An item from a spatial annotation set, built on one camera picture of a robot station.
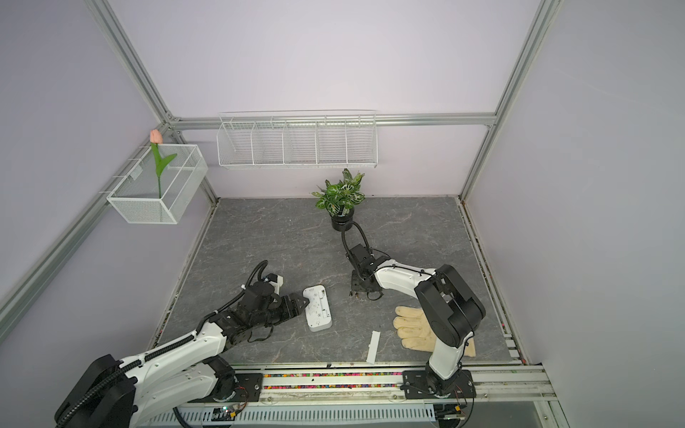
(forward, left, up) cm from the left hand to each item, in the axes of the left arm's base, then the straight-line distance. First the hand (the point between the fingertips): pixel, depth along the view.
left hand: (302, 307), depth 83 cm
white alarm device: (0, -5, -2) cm, 5 cm away
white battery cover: (-12, -21, -6) cm, 25 cm away
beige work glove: (-9, -35, -5) cm, 36 cm away
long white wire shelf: (+55, 0, +24) cm, 60 cm away
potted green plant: (+29, -13, +18) cm, 36 cm away
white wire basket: (+30, +49, +23) cm, 62 cm away
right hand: (+10, -19, -5) cm, 22 cm away
